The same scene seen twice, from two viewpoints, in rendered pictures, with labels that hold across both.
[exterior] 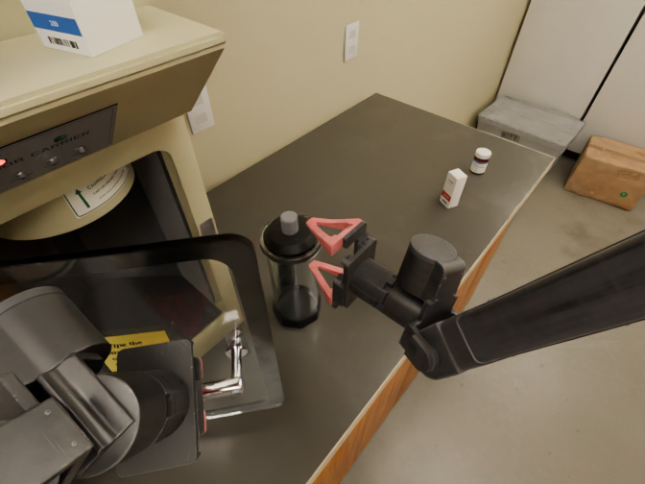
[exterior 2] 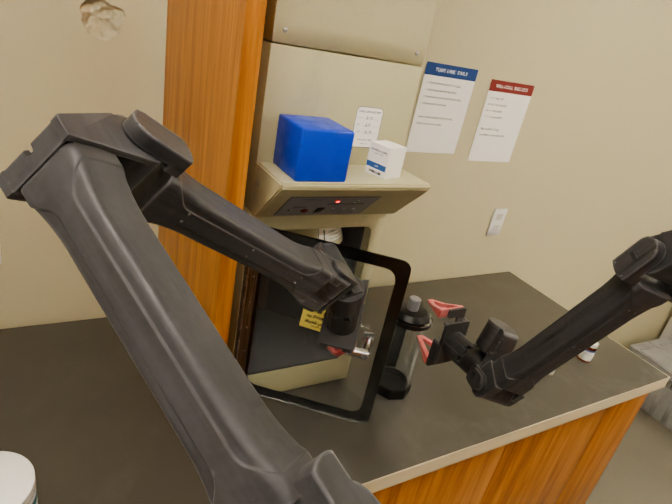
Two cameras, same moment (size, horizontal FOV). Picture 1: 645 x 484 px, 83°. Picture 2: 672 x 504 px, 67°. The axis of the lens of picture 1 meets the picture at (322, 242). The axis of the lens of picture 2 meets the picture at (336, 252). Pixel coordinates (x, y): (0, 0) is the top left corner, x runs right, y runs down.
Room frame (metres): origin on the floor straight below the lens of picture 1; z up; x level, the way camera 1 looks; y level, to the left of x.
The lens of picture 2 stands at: (-0.64, -0.02, 1.77)
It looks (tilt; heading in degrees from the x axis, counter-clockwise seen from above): 25 degrees down; 15
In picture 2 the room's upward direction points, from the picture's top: 12 degrees clockwise
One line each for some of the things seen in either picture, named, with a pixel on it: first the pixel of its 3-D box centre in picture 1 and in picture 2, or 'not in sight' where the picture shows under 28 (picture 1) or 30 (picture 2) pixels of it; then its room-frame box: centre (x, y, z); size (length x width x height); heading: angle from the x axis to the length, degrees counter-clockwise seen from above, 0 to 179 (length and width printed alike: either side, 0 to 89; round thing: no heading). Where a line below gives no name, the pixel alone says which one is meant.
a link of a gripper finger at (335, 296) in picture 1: (332, 272); (433, 342); (0.36, -0.02, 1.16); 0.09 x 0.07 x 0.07; 49
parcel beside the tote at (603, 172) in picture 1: (610, 171); not in sight; (2.00, -1.92, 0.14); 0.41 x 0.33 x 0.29; 55
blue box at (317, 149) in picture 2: not in sight; (312, 148); (0.18, 0.28, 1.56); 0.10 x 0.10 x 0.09; 49
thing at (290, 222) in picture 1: (290, 229); (412, 309); (0.43, 0.05, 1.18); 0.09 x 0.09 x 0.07
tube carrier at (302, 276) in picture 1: (294, 274); (400, 349); (0.43, 0.05, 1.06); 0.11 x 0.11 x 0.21
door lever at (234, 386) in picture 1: (206, 376); (349, 345); (0.17, 0.13, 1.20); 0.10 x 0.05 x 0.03; 100
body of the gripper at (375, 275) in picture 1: (371, 281); (458, 348); (0.31, -0.07, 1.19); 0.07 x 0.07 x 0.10; 49
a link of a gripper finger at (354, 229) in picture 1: (333, 241); (441, 316); (0.36, -0.02, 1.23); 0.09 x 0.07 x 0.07; 49
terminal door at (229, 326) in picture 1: (146, 366); (315, 331); (0.19, 0.21, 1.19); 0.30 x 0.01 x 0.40; 100
